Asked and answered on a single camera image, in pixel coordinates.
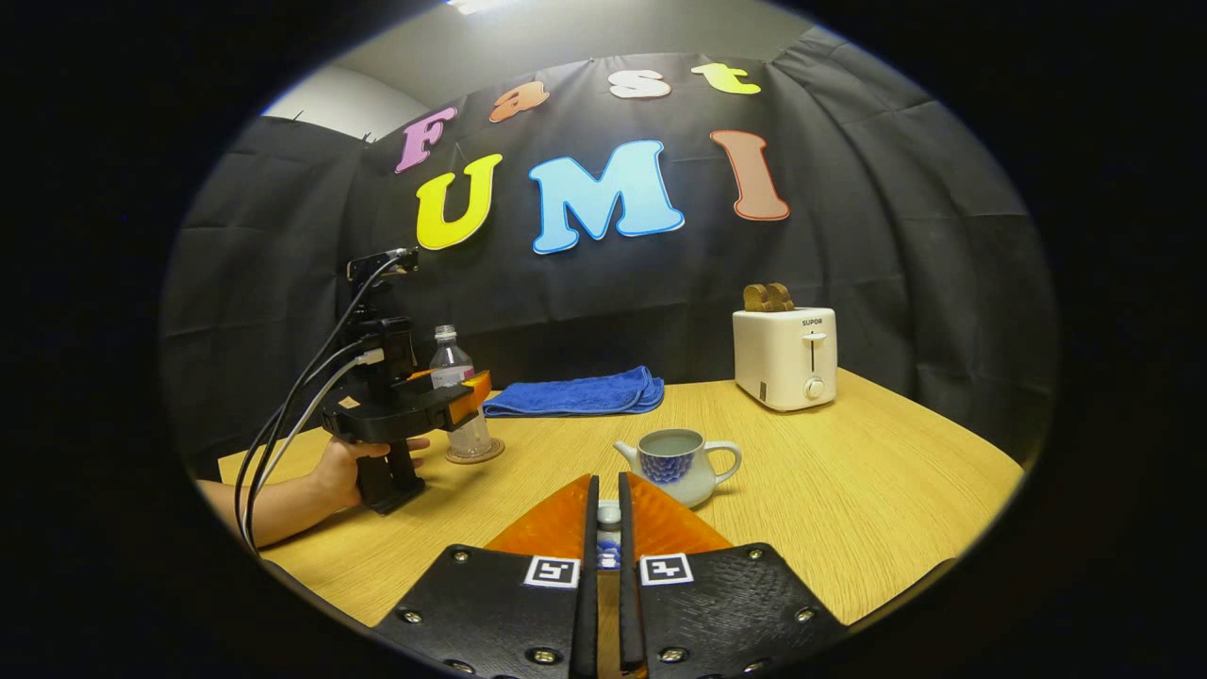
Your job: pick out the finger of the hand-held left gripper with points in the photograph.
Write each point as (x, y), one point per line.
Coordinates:
(424, 378)
(469, 398)

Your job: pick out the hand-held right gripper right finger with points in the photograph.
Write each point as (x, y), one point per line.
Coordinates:
(630, 622)

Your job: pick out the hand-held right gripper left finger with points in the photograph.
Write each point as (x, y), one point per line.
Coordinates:
(588, 622)

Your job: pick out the clear plastic water bottle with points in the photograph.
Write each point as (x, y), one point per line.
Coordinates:
(451, 363)

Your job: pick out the round brown coaster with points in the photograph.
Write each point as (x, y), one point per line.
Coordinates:
(476, 455)

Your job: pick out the white blue-patterned teacup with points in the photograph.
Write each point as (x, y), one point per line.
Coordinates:
(674, 467)

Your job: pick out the blue folded towel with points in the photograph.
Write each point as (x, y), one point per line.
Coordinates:
(575, 394)

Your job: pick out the white toaster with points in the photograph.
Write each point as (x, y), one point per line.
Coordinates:
(783, 358)

